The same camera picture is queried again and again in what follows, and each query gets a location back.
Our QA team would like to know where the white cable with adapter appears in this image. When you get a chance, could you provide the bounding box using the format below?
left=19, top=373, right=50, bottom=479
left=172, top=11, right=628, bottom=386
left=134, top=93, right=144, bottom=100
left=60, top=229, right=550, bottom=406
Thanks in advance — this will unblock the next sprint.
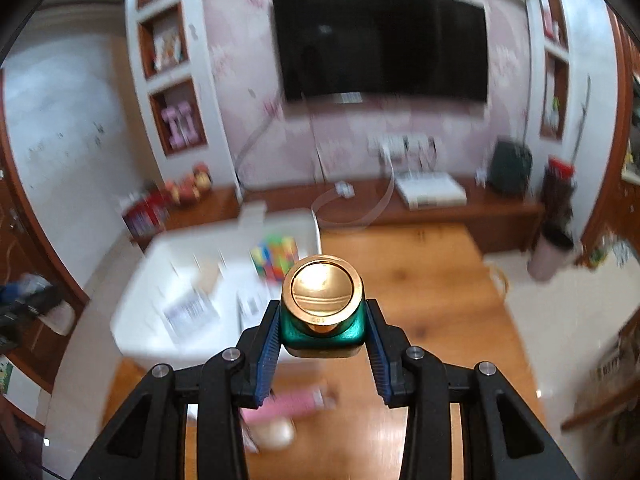
left=309, top=171, right=396, bottom=231

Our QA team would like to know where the wooden tv cabinet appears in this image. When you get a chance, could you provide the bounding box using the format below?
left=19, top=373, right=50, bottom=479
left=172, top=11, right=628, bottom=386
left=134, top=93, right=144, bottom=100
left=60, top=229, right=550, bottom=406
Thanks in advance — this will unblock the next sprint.
left=130, top=176, right=547, bottom=256

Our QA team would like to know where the pink sponge brush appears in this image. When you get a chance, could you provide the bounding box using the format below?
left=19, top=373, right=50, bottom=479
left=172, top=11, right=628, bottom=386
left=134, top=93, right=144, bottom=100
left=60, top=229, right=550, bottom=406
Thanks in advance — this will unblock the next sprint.
left=240, top=385, right=338, bottom=454

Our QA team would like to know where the red tissue box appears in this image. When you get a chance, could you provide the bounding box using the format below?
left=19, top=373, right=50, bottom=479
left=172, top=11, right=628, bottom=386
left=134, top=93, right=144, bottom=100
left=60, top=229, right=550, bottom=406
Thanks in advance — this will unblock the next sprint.
left=122, top=191, right=168, bottom=237

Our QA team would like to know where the dark green speaker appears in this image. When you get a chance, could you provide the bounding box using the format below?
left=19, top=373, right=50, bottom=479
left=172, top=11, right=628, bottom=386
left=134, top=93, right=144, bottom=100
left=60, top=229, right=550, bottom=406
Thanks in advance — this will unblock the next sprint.
left=487, top=139, right=533, bottom=197

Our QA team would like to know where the green gold perfume bottle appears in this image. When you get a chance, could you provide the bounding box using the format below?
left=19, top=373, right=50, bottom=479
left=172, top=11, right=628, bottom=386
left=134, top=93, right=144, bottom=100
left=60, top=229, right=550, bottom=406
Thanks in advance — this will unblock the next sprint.
left=280, top=255, right=366, bottom=359

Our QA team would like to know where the black wall television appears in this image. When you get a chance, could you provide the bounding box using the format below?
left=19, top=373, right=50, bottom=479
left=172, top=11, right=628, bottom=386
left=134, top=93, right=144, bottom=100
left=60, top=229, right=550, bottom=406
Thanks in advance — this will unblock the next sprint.
left=271, top=0, right=489, bottom=103

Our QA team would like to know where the red lidded dark jar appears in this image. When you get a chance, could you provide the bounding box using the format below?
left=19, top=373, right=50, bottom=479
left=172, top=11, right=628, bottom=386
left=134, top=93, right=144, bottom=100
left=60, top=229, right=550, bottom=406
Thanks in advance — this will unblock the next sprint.
left=540, top=156, right=575, bottom=230

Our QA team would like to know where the colourful rubiks cube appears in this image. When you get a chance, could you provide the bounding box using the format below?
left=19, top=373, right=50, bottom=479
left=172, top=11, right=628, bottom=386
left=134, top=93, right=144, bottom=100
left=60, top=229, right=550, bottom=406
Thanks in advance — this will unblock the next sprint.
left=250, top=236, right=298, bottom=282

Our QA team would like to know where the white wall power strip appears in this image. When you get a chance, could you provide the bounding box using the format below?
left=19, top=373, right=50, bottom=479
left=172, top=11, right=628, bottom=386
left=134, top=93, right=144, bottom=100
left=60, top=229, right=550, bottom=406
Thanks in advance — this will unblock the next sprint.
left=367, top=133, right=437, bottom=159

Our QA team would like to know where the fruit bowl with apples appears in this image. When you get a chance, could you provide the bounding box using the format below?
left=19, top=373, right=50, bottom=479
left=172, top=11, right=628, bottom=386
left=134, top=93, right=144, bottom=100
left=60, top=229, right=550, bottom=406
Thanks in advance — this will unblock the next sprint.
left=164, top=162, right=213, bottom=207

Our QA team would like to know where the white plastic storage bin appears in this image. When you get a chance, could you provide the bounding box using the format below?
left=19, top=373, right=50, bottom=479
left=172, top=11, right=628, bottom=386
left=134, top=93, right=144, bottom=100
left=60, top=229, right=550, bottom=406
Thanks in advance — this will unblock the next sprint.
left=111, top=209, right=321, bottom=370

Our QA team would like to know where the pink dumbbells pair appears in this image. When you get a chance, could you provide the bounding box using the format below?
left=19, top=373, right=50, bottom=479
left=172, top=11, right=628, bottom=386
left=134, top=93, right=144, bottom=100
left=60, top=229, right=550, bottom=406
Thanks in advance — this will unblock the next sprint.
left=160, top=101, right=200, bottom=151

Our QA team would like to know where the white set-top box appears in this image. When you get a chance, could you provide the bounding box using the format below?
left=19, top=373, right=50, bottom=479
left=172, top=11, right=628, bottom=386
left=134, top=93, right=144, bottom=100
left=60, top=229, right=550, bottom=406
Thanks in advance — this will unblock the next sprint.
left=395, top=172, right=468, bottom=209

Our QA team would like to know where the pink trash bin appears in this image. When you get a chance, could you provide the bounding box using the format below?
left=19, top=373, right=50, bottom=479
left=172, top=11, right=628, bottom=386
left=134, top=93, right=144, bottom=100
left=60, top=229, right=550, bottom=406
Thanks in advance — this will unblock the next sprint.
left=527, top=223, right=576, bottom=282

